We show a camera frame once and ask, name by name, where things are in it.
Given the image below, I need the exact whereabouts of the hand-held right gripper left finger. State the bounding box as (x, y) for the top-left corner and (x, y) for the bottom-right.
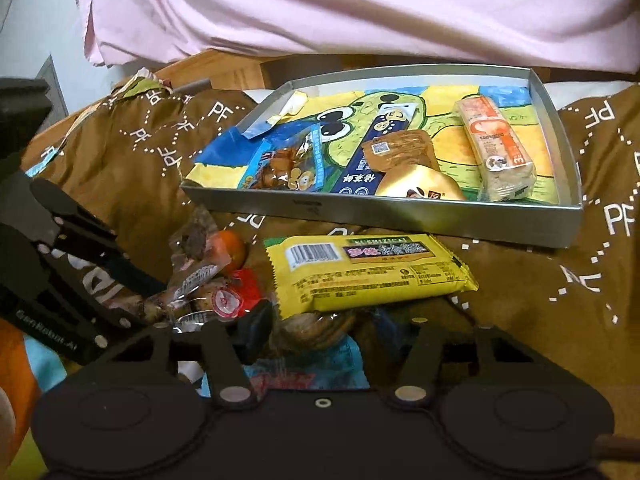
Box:
(65, 302), (276, 408)

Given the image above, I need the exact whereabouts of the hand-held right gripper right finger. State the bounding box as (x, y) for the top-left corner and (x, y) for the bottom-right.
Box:
(375, 312), (581, 406)

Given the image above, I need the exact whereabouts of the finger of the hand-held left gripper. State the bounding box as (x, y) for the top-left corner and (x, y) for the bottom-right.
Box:
(40, 245), (166, 348)
(30, 180), (168, 306)

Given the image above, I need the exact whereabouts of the red white candy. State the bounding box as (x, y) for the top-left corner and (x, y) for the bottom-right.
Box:
(210, 269), (263, 321)

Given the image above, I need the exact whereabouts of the light blue fish print packet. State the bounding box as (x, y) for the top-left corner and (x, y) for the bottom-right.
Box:
(250, 307), (373, 393)

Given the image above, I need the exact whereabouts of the clear brown pastry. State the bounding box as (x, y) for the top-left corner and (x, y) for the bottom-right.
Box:
(142, 265), (226, 336)

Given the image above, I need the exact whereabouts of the small orange round fruit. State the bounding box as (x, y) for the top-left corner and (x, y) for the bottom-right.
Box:
(210, 230), (248, 273)

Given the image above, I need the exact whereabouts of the yellow snack packet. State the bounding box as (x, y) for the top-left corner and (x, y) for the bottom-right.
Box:
(264, 234), (480, 320)

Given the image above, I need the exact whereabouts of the grey metal tray box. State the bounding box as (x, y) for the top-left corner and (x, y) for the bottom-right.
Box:
(179, 63), (585, 250)

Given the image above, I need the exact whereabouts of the gold foil snack packet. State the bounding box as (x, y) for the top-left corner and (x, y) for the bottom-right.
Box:
(375, 164), (468, 202)

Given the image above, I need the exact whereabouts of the blue nut packet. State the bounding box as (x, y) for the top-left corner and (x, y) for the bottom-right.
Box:
(239, 124), (322, 193)

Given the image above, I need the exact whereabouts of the navy blue stick packet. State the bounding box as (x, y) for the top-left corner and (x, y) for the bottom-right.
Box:
(330, 101), (426, 197)

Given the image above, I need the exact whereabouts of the brown snack packet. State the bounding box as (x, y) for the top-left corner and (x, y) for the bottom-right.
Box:
(361, 129), (441, 171)

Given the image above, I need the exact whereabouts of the orange white rice cracker bar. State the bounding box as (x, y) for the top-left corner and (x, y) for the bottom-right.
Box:
(454, 96), (537, 203)

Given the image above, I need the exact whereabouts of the brown printed blanket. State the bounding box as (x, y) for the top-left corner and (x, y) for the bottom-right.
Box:
(0, 72), (640, 480)

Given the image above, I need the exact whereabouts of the patterned cream cloth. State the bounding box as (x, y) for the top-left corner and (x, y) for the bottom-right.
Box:
(112, 67), (173, 98)

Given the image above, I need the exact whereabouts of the white bed sheet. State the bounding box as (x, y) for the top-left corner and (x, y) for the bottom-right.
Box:
(542, 80), (640, 111)

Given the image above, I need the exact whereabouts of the pink bed sheet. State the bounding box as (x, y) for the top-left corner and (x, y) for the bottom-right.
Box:
(77, 0), (640, 73)

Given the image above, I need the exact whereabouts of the wooden bed frame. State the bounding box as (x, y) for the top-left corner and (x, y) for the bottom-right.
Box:
(150, 47), (281, 98)

